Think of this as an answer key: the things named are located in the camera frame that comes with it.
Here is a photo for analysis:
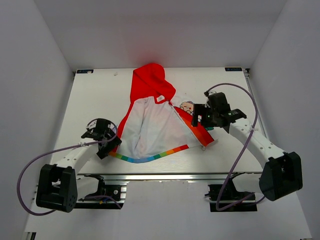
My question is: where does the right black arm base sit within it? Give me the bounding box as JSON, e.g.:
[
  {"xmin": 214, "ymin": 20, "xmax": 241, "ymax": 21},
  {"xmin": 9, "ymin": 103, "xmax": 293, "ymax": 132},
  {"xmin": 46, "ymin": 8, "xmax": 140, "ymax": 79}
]
[{"xmin": 204, "ymin": 172, "xmax": 258, "ymax": 212}]

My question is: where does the blue corner label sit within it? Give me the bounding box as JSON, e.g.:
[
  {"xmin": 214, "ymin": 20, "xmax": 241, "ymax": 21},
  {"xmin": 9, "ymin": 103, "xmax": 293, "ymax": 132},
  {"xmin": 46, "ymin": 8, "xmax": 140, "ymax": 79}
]
[
  {"xmin": 76, "ymin": 69, "xmax": 94, "ymax": 74},
  {"xmin": 224, "ymin": 67, "xmax": 243, "ymax": 72}
]

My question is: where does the aluminium right side rail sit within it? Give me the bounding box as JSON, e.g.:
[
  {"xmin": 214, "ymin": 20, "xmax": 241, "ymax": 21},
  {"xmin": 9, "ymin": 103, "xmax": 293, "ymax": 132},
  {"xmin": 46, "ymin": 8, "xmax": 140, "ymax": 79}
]
[{"xmin": 243, "ymin": 68, "xmax": 269, "ymax": 139}]

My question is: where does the right blue corner label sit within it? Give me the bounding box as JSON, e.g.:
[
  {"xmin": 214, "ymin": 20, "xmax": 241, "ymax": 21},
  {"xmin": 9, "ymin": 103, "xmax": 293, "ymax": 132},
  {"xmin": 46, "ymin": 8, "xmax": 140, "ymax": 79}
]
[{"xmin": 224, "ymin": 67, "xmax": 243, "ymax": 72}]

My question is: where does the left blue corner label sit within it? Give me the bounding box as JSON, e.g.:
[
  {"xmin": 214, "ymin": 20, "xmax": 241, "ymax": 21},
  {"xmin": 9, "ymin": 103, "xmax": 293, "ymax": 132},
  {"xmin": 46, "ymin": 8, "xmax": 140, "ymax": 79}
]
[{"xmin": 76, "ymin": 69, "xmax": 94, "ymax": 74}]

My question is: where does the aluminium front rail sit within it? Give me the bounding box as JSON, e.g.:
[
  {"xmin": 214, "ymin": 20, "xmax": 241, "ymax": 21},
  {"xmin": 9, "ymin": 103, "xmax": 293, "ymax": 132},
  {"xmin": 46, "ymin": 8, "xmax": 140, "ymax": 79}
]
[{"xmin": 32, "ymin": 172, "xmax": 271, "ymax": 201}]

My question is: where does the white red cartoon jacket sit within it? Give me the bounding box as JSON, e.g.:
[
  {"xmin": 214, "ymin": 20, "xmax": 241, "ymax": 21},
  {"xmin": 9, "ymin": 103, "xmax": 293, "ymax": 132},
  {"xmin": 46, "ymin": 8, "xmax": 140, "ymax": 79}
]
[{"xmin": 111, "ymin": 63, "xmax": 214, "ymax": 164}]

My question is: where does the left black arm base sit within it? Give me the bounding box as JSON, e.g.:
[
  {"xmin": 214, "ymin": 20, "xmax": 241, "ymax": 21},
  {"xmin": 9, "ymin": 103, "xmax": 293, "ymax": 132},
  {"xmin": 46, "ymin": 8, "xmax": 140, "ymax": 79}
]
[{"xmin": 75, "ymin": 174, "xmax": 127, "ymax": 210}]

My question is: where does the aluminium rail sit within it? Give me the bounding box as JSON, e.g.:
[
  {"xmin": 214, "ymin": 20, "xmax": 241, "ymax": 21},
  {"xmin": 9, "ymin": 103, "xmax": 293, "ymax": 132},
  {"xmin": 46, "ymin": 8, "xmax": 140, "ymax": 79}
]
[
  {"xmin": 32, "ymin": 172, "xmax": 271, "ymax": 201},
  {"xmin": 243, "ymin": 68, "xmax": 269, "ymax": 139}
]

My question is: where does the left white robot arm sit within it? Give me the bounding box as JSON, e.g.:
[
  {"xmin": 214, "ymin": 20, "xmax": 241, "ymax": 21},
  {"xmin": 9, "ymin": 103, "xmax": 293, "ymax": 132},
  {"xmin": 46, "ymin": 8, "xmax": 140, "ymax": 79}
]
[{"xmin": 35, "ymin": 118, "xmax": 122, "ymax": 213}]

